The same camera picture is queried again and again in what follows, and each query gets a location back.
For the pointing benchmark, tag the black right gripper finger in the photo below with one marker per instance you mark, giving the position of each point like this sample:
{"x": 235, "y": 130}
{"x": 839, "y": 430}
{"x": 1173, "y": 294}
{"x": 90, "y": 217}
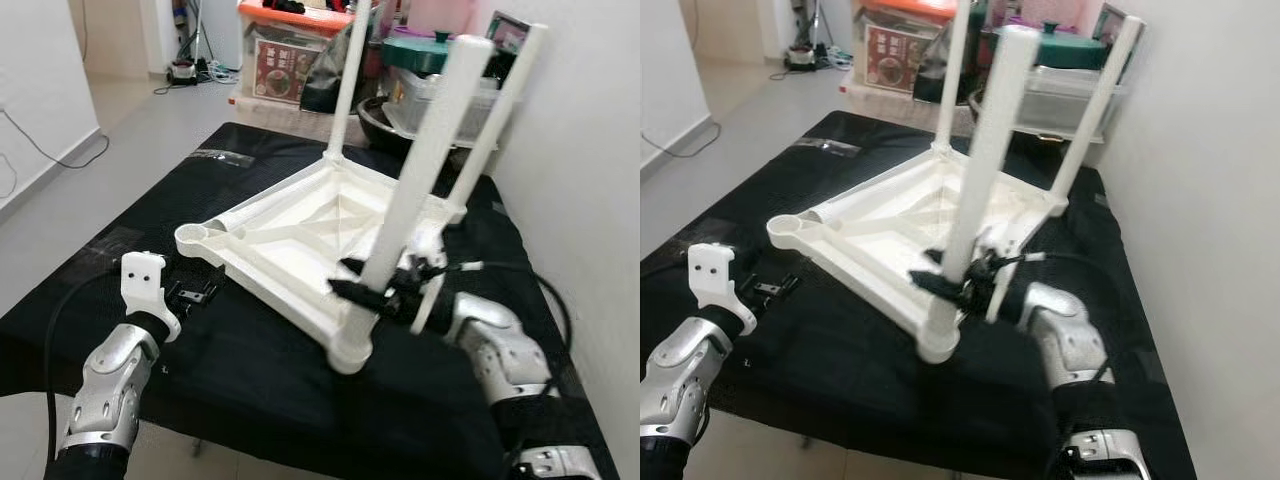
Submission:
{"x": 355, "y": 267}
{"x": 938, "y": 288}
{"x": 360, "y": 297}
{"x": 937, "y": 259}

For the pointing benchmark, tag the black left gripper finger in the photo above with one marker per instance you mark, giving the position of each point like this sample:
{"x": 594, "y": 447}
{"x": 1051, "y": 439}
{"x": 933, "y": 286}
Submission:
{"x": 785, "y": 286}
{"x": 210, "y": 286}

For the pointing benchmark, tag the white plastic table top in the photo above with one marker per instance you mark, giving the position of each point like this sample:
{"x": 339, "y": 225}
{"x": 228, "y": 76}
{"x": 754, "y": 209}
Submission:
{"x": 300, "y": 250}
{"x": 890, "y": 240}

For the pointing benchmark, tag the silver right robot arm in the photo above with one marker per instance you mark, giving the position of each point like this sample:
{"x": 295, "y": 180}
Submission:
{"x": 1070, "y": 340}
{"x": 500, "y": 345}

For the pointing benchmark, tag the clear tape patch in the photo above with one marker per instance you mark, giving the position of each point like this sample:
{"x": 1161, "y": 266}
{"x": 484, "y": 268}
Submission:
{"x": 115, "y": 242}

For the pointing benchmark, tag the black tablecloth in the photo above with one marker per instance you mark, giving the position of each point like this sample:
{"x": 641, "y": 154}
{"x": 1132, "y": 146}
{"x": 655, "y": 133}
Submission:
{"x": 250, "y": 400}
{"x": 850, "y": 400}

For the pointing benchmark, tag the black wok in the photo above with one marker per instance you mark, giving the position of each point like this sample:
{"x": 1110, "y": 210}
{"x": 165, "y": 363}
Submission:
{"x": 985, "y": 120}
{"x": 375, "y": 125}

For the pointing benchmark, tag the beige cloth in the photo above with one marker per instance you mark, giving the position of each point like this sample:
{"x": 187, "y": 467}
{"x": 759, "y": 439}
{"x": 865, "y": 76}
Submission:
{"x": 280, "y": 115}
{"x": 890, "y": 105}

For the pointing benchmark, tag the clear plastic storage box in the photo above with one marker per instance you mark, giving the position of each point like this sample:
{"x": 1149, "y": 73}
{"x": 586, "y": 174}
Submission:
{"x": 1070, "y": 100}
{"x": 410, "y": 100}

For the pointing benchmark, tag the orange lid storage box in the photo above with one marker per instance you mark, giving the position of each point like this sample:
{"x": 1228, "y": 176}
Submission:
{"x": 280, "y": 70}
{"x": 895, "y": 55}

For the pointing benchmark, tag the green round pot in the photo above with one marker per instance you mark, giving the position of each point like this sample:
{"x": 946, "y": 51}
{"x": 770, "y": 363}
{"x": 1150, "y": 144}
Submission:
{"x": 1065, "y": 48}
{"x": 420, "y": 52}

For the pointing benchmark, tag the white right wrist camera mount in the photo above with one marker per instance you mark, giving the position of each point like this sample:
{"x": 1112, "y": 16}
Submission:
{"x": 432, "y": 310}
{"x": 998, "y": 300}

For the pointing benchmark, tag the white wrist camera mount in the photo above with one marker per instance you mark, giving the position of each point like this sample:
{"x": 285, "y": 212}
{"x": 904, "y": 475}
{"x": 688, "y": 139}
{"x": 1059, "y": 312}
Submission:
{"x": 710, "y": 270}
{"x": 432, "y": 310}
{"x": 140, "y": 275}
{"x": 998, "y": 300}

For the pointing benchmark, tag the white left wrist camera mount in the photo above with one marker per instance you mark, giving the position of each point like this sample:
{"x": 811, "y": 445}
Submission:
{"x": 710, "y": 270}
{"x": 140, "y": 275}

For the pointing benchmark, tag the dark picture frame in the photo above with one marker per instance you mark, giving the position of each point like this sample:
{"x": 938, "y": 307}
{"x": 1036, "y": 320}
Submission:
{"x": 508, "y": 30}
{"x": 1118, "y": 22}

